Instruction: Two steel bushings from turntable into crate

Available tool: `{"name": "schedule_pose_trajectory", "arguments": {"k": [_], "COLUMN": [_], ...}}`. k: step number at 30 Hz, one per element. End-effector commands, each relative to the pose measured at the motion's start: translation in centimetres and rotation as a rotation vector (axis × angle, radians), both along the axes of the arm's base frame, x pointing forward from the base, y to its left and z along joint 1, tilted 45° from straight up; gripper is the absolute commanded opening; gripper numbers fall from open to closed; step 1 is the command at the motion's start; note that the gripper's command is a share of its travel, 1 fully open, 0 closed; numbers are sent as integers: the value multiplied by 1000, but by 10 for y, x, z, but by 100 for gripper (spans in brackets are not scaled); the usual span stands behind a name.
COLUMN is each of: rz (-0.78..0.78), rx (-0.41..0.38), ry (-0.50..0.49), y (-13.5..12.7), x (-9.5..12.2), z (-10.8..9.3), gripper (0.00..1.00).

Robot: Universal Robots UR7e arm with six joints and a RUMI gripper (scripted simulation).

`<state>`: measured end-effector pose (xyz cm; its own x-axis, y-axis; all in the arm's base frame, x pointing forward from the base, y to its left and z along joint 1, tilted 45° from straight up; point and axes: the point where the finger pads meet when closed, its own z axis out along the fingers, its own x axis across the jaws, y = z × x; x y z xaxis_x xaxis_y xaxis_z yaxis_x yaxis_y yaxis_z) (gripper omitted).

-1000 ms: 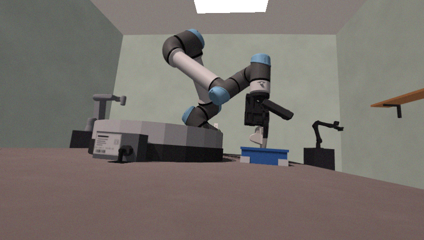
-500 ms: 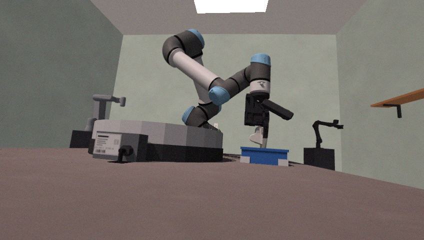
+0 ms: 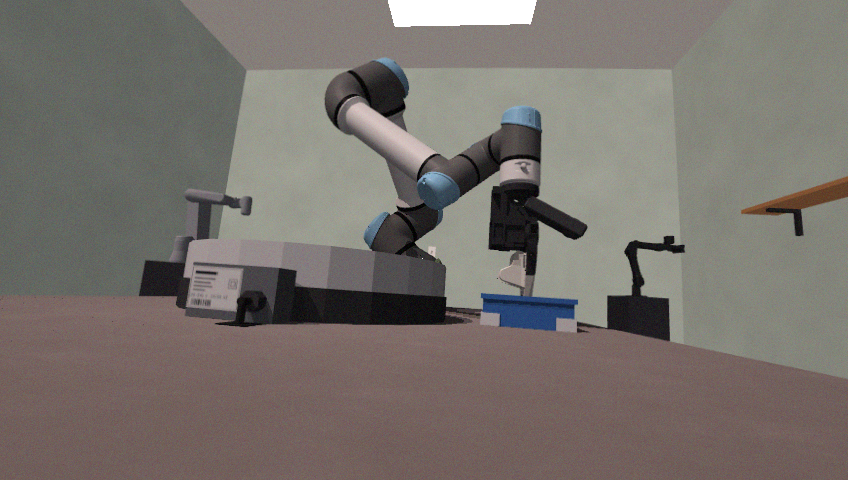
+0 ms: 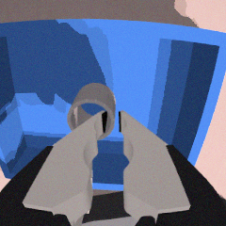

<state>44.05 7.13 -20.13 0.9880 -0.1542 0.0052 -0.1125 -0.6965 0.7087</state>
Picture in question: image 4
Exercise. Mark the blue crate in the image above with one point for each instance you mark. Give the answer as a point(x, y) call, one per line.
point(170, 85)

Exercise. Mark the grey round turntable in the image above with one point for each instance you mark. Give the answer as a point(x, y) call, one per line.
point(108, 210)

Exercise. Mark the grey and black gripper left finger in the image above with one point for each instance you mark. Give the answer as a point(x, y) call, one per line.
point(56, 181)

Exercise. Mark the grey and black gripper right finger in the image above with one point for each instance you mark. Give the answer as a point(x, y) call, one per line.
point(160, 182)

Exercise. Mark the grey metal bushing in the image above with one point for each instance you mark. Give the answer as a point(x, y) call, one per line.
point(94, 93)

